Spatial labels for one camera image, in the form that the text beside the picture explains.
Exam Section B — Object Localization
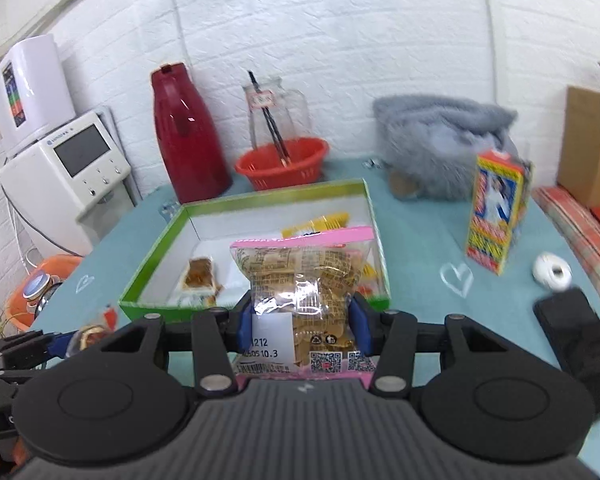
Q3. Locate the black smartphone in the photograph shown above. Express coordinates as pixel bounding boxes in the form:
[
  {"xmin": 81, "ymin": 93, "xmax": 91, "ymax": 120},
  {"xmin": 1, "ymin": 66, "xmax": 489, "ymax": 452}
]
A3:
[{"xmin": 533, "ymin": 287, "xmax": 600, "ymax": 402}]

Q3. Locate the plaid cloth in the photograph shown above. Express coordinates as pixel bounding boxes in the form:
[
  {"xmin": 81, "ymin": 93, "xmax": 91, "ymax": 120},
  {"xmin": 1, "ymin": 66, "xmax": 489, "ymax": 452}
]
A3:
[{"xmin": 532, "ymin": 185, "xmax": 600, "ymax": 341}]

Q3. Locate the green cardboard box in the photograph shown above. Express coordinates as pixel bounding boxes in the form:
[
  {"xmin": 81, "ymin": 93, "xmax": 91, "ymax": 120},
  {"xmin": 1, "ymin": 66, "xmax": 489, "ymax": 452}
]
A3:
[{"xmin": 118, "ymin": 178, "xmax": 392, "ymax": 323}]

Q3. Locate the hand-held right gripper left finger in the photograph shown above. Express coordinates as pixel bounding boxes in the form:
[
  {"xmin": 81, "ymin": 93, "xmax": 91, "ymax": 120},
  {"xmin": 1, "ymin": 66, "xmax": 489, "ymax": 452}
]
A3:
[{"xmin": 97, "ymin": 302, "xmax": 255, "ymax": 396}]

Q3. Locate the yellow snack packet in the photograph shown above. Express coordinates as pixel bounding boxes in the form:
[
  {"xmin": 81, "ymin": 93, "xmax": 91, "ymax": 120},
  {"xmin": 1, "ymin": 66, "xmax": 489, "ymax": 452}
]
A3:
[{"xmin": 281, "ymin": 213, "xmax": 353, "ymax": 238}]

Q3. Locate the printed juice carton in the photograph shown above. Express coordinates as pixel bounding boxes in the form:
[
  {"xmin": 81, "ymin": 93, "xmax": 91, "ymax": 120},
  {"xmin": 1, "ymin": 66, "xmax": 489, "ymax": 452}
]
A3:
[{"xmin": 466, "ymin": 150, "xmax": 533, "ymax": 276}]

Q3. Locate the black stirring stick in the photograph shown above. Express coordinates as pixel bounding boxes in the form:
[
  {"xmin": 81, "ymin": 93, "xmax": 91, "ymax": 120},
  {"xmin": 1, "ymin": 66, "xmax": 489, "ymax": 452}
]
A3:
[{"xmin": 247, "ymin": 70, "xmax": 291, "ymax": 166}]

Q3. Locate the pink-edged cracker packet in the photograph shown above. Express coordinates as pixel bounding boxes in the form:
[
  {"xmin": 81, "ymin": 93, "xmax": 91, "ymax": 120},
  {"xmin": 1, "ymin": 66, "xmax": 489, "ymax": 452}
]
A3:
[{"xmin": 230, "ymin": 226, "xmax": 381, "ymax": 377}]

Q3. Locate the small candy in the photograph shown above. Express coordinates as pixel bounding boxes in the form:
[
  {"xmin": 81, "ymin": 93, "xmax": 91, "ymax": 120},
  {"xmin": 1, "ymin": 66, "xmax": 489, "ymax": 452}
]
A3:
[{"xmin": 77, "ymin": 307, "xmax": 114, "ymax": 352}]

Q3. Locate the white wall pipe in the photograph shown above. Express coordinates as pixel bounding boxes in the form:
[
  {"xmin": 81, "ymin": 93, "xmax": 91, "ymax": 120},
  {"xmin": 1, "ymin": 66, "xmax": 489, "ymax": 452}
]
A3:
[{"xmin": 0, "ymin": 0, "xmax": 83, "ymax": 63}]

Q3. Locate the white dispenser with screen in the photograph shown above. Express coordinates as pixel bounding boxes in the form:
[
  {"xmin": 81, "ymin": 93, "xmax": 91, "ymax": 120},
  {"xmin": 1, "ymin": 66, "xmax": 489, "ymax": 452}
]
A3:
[{"xmin": 0, "ymin": 110, "xmax": 133, "ymax": 259}]

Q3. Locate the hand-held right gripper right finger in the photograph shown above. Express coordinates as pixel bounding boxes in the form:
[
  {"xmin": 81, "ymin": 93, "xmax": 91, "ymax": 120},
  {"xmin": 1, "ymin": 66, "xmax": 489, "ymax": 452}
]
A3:
[{"xmin": 349, "ymin": 294, "xmax": 511, "ymax": 396}]

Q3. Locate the glass pitcher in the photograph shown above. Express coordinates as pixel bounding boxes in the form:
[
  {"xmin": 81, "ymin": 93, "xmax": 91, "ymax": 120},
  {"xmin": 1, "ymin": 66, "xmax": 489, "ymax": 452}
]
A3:
[{"xmin": 242, "ymin": 77, "xmax": 312, "ymax": 161}]

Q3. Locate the white wall cable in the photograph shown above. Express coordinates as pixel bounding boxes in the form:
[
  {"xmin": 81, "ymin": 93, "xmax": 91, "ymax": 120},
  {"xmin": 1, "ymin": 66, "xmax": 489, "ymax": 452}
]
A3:
[
  {"xmin": 165, "ymin": 0, "xmax": 201, "ymax": 76},
  {"xmin": 480, "ymin": 0, "xmax": 499, "ymax": 106}
]

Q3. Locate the white water ionizer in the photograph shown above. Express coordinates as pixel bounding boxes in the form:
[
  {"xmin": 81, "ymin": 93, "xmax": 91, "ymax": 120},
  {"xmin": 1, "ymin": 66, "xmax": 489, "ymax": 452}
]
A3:
[{"xmin": 0, "ymin": 35, "xmax": 76, "ymax": 148}]

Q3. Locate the orange plastic basin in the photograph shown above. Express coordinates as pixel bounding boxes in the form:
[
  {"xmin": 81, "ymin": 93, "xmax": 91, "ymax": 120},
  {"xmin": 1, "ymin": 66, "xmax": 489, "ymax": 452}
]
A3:
[{"xmin": 5, "ymin": 255, "xmax": 83, "ymax": 333}]

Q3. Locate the white round device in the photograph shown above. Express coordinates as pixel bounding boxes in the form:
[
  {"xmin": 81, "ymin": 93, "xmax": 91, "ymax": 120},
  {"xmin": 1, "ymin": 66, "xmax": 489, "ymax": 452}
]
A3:
[{"xmin": 532, "ymin": 252, "xmax": 573, "ymax": 290}]

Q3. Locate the red thermos jug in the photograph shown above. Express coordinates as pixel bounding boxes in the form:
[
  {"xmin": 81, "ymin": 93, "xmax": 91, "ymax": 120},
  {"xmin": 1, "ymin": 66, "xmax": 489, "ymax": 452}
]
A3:
[{"xmin": 150, "ymin": 62, "xmax": 233, "ymax": 204}]

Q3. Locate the brown fried snack packet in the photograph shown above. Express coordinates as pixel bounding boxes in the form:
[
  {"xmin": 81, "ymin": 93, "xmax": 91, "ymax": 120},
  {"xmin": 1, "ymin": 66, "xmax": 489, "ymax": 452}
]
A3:
[{"xmin": 180, "ymin": 256, "xmax": 226, "ymax": 307}]

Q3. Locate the grey fluffy garment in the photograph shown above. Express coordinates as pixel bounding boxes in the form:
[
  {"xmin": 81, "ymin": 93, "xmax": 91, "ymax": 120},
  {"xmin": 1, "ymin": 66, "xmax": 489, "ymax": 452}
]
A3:
[{"xmin": 372, "ymin": 95, "xmax": 523, "ymax": 201}]

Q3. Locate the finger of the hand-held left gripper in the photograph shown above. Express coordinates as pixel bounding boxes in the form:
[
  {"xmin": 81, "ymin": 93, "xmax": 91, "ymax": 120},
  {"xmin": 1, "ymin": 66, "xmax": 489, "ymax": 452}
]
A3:
[
  {"xmin": 0, "ymin": 354, "xmax": 56, "ymax": 375},
  {"xmin": 0, "ymin": 329, "xmax": 81, "ymax": 359}
]

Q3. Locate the red plastic basket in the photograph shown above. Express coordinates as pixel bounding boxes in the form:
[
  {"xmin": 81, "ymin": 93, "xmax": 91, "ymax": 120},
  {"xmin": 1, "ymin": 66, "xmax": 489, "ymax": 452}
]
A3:
[{"xmin": 235, "ymin": 136, "xmax": 330, "ymax": 191}]

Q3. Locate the brown cardboard box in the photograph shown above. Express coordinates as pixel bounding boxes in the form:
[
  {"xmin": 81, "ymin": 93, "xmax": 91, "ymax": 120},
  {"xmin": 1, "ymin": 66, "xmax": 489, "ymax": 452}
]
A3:
[{"xmin": 557, "ymin": 86, "xmax": 600, "ymax": 208}]

